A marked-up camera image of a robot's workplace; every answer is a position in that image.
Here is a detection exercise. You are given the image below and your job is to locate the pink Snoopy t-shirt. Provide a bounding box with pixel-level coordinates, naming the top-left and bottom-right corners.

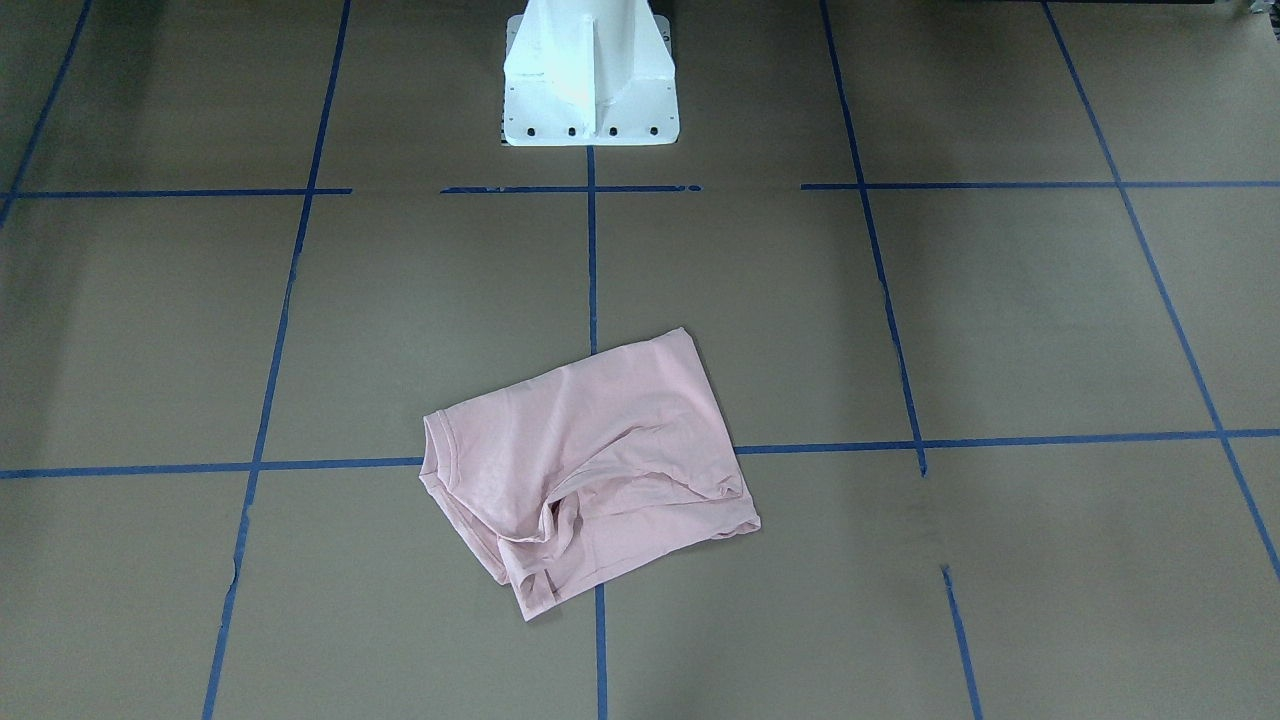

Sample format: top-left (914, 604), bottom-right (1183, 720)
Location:
top-left (420, 327), bottom-right (762, 621)

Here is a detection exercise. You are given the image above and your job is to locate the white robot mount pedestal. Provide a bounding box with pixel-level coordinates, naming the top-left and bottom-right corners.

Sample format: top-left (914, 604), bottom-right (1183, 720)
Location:
top-left (500, 1), bottom-right (681, 147)

